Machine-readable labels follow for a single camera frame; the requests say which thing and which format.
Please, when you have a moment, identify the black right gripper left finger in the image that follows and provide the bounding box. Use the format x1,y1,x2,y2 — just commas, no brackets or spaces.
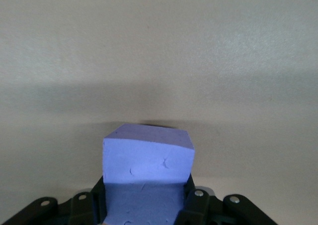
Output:
0,176,109,225

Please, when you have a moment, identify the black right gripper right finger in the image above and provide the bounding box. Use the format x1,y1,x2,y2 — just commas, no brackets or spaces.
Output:
175,175,276,225

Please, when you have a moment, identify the purple foam cube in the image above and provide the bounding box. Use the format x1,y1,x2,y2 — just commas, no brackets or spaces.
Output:
102,124,195,225

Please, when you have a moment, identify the table cover mat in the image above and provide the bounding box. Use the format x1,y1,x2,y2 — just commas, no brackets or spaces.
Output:
0,0,318,225

